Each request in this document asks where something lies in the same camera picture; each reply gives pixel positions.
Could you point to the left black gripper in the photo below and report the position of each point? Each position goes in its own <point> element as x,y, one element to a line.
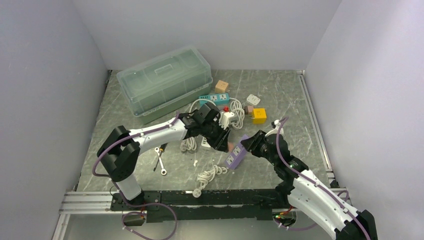
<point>216,135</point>

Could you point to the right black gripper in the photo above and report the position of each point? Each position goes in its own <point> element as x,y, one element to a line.
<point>257,145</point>

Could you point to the purple power strip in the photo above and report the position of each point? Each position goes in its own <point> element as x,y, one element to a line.
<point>237,154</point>

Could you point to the white power strip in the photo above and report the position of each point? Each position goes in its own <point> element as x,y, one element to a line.
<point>204,144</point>

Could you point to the yellow cube socket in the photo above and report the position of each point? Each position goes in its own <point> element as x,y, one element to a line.
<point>259,116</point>

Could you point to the small pink plug adapter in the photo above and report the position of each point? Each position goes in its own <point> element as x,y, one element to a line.
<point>248,109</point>

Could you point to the white plug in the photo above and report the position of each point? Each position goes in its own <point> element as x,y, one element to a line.
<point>253,100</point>

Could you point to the teal power strip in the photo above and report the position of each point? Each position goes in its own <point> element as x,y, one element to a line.
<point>217,99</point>

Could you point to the beige cube plug adapter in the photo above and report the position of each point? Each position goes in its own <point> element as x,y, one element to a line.
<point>221,87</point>

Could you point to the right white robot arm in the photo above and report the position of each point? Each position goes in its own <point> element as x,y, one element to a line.
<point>301,189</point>

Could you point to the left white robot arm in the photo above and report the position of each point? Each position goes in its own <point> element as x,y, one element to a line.
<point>120,152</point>

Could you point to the yellow black screwdriver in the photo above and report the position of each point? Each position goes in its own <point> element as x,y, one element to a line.
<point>164,145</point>

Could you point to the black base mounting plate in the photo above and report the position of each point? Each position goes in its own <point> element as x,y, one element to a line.
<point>167,205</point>

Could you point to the silver combination wrench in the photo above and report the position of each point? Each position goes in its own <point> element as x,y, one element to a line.
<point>159,162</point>

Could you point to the clear plastic storage box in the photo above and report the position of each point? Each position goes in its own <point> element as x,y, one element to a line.
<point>163,84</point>

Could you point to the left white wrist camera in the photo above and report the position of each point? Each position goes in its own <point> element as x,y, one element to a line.
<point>227,118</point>

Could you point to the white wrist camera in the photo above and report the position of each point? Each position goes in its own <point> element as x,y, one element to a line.
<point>275,128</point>
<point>227,118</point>

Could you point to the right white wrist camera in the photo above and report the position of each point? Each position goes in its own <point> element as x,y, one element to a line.
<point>275,128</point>

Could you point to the aluminium frame rail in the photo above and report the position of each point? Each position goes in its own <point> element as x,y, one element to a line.
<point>86,215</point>

